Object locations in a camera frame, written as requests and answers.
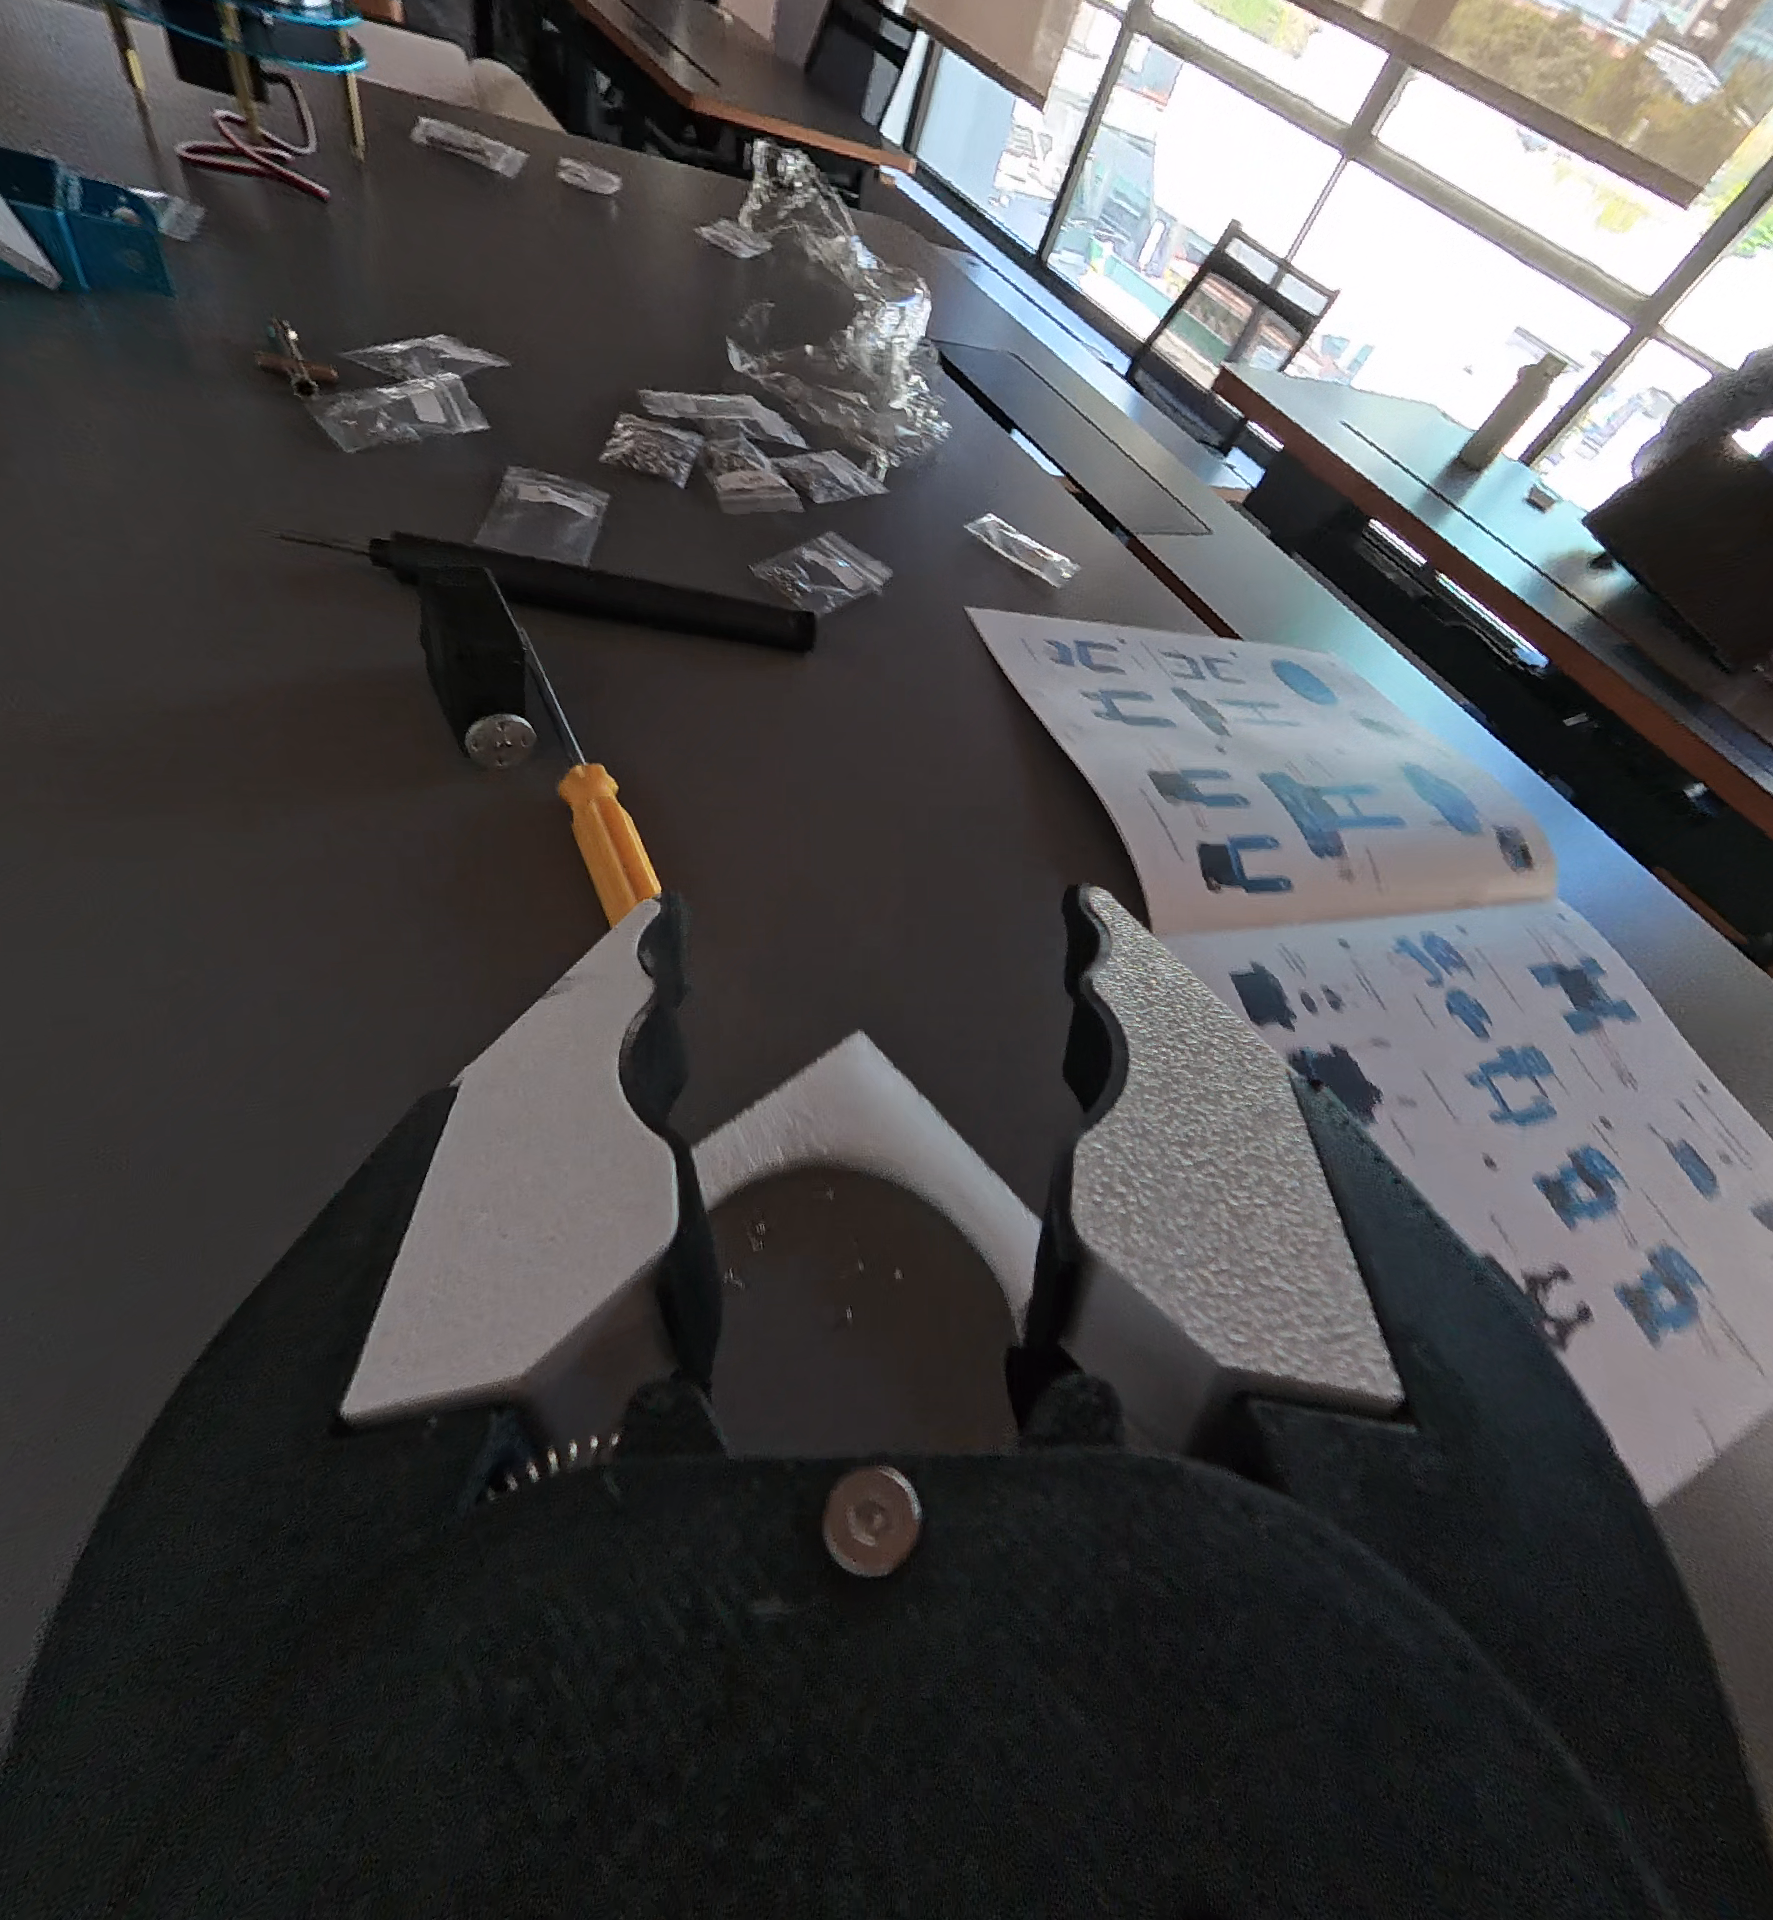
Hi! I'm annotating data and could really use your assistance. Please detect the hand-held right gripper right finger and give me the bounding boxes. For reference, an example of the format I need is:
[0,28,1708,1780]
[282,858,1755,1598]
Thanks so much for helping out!
[1018,882,1408,1454]

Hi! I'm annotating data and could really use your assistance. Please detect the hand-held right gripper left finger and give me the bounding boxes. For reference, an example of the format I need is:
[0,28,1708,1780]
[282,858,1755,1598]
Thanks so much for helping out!
[337,892,724,1448]

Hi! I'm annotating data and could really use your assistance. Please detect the blue metal bracket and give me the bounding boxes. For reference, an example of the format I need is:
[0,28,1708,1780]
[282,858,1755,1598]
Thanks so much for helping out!
[0,128,178,297]

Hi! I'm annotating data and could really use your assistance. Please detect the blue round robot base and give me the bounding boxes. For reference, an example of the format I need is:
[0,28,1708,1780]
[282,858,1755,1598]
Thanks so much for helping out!
[102,0,375,163]

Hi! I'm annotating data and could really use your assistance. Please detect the dark grey desk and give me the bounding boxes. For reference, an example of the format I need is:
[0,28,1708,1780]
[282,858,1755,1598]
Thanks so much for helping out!
[0,0,1773,1920]

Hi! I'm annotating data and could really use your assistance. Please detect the wood edged dark desk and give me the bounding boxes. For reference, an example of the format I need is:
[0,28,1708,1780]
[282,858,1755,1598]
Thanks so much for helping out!
[1214,360,1773,1039]

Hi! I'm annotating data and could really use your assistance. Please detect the small metal cross wrench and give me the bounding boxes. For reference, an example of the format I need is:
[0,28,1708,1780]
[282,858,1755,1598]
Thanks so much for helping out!
[256,314,344,402]

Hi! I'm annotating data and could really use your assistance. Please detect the white foam piece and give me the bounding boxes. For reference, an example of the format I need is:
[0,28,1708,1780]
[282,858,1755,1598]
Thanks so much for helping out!
[682,1030,1047,1352]

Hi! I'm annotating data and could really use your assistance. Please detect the open instruction booklet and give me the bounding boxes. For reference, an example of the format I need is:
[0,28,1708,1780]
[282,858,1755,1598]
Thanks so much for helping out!
[964,604,1773,1506]

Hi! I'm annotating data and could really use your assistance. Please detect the black servo motor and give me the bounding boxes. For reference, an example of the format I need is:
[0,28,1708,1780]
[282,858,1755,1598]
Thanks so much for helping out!
[419,574,543,776]

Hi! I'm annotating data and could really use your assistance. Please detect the black cylindrical tool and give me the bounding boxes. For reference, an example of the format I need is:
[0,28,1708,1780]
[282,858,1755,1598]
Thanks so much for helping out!
[282,528,820,657]

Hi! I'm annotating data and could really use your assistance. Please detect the scattered small clear parts bags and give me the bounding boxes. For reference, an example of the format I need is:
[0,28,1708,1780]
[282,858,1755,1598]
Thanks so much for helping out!
[308,116,1084,617]

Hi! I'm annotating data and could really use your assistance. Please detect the dark case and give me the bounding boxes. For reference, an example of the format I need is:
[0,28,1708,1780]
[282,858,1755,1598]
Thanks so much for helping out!
[1584,441,1773,673]

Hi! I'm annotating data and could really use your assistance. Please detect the crumpled clear plastic wrap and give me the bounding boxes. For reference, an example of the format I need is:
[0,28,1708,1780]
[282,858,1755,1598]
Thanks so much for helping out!
[726,139,952,468]

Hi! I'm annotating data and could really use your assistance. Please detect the black chair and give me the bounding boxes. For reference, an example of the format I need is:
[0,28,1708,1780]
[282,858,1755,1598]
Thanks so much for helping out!
[1126,223,1342,451]

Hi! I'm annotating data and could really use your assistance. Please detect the large window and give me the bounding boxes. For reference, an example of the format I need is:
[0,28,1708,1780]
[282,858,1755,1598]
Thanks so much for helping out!
[887,0,1773,505]

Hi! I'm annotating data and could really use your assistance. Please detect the red white servo cable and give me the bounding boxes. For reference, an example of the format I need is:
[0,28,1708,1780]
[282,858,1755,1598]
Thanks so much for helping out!
[174,109,336,206]

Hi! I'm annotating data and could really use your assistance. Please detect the yellow handled screwdriver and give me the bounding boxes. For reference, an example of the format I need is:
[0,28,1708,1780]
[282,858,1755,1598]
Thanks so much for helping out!
[485,570,667,927]

